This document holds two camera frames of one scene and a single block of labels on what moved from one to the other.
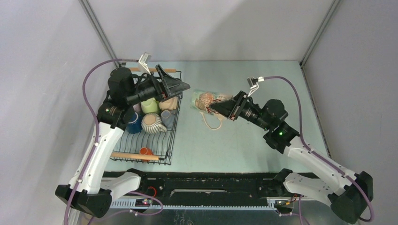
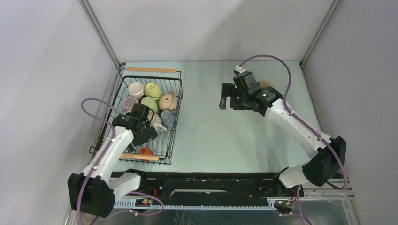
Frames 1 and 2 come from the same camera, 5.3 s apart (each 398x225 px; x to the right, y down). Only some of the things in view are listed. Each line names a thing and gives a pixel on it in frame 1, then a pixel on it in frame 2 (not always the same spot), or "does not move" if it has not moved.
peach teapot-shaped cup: x=169 y=104 does not move
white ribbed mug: x=151 y=123 does not move
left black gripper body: x=159 y=94 → x=146 y=135
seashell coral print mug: x=202 y=100 → x=264 y=83
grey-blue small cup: x=167 y=117 does not move
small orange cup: x=145 y=151 does not move
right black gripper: x=230 y=108 → x=226 y=91
